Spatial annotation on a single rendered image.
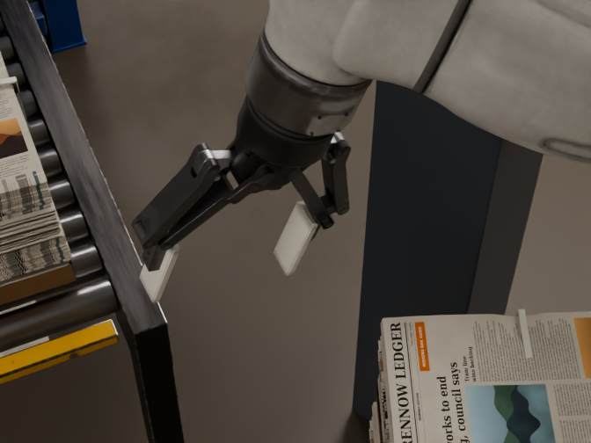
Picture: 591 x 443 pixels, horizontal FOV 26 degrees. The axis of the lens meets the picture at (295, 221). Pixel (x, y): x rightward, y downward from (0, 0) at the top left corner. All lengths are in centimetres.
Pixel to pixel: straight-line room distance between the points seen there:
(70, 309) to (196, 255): 103
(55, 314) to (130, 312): 10
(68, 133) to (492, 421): 78
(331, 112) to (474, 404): 80
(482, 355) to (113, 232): 56
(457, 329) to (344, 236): 112
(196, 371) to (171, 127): 66
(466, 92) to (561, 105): 6
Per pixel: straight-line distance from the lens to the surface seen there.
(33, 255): 174
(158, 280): 108
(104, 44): 324
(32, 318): 180
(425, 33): 87
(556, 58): 88
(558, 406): 169
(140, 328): 177
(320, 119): 94
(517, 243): 220
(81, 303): 180
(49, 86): 206
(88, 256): 184
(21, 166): 165
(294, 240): 114
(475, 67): 87
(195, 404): 261
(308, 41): 90
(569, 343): 174
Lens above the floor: 229
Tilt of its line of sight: 53 degrees down
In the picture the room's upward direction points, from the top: straight up
